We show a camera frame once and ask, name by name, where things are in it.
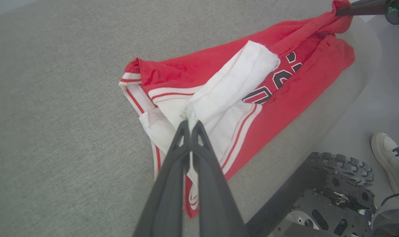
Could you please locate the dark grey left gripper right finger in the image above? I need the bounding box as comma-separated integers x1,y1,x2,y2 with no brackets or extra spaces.
190,120,249,237

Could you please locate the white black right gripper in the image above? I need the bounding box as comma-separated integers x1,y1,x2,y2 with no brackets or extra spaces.
336,0,399,25

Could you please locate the white sneaker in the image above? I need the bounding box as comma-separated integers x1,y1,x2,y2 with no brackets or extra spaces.
371,132,399,200

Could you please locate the grey fabric sofa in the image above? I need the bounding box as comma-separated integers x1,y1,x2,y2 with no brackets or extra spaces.
0,0,383,237

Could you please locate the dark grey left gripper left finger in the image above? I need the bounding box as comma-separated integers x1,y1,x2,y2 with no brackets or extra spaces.
132,120,190,237

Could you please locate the black omni wheel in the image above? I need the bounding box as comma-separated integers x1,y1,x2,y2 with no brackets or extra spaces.
310,152,374,188

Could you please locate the red basketball jersey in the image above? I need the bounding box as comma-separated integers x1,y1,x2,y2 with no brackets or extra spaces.
118,0,356,220

